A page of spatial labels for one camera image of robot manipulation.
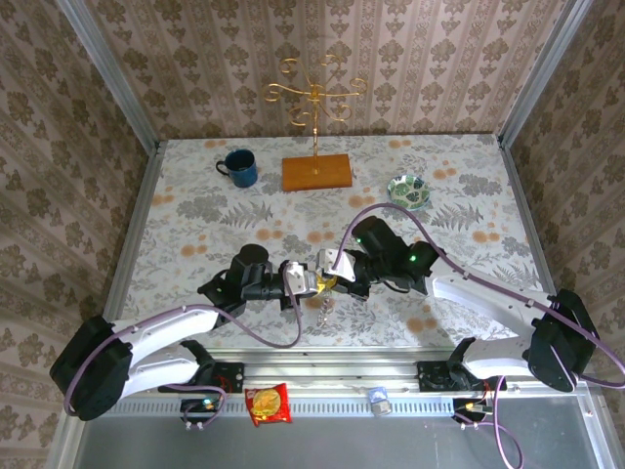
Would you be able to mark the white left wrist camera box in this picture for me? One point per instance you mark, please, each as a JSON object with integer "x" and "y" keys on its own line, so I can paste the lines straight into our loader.
{"x": 299, "y": 278}

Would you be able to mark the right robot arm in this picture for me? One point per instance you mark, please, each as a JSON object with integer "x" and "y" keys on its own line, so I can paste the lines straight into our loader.
{"x": 488, "y": 298}

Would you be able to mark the small black circuit board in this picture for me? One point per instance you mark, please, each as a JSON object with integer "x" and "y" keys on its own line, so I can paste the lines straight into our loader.
{"x": 197, "y": 406}
{"x": 471, "y": 407}

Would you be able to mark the green leaf pattern bowl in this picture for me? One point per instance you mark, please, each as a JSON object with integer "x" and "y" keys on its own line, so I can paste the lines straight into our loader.
{"x": 409, "y": 192}

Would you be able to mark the red snack packet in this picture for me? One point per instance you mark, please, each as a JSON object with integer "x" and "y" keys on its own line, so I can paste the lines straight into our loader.
{"x": 267, "y": 403}

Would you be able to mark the dark blue ceramic mug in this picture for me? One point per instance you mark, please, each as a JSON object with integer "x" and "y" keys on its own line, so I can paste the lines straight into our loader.
{"x": 241, "y": 168}

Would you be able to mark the aluminium table side rail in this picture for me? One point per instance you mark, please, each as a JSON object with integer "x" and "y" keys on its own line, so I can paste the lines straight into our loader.
{"x": 527, "y": 215}
{"x": 134, "y": 234}

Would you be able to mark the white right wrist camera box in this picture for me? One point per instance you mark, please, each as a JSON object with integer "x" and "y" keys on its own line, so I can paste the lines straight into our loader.
{"x": 337, "y": 264}

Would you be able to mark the aluminium frame post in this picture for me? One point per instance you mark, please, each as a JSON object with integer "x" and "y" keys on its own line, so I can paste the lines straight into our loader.
{"x": 112, "y": 78}
{"x": 542, "y": 78}

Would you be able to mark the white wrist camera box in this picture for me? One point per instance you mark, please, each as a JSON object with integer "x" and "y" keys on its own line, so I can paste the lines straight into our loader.
{"x": 299, "y": 278}
{"x": 337, "y": 264}

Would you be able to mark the aluminium front mounting rail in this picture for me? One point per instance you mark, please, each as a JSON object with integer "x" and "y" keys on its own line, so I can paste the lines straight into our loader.
{"x": 332, "y": 371}

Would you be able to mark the small blue white jar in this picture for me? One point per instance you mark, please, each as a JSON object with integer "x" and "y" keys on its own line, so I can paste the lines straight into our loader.
{"x": 379, "y": 401}

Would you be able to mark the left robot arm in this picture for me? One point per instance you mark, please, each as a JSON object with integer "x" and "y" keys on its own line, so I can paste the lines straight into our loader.
{"x": 161, "y": 327}

